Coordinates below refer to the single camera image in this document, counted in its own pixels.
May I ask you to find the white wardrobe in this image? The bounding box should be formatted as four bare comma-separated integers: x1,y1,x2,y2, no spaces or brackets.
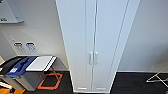
54,0,141,94

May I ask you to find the white drying rack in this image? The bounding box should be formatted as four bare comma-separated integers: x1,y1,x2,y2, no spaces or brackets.
145,64,168,85

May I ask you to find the orange floor frame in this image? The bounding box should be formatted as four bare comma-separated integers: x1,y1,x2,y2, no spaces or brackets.
36,71,64,91

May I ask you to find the white wall board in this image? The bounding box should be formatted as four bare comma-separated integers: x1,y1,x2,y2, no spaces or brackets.
0,0,25,25

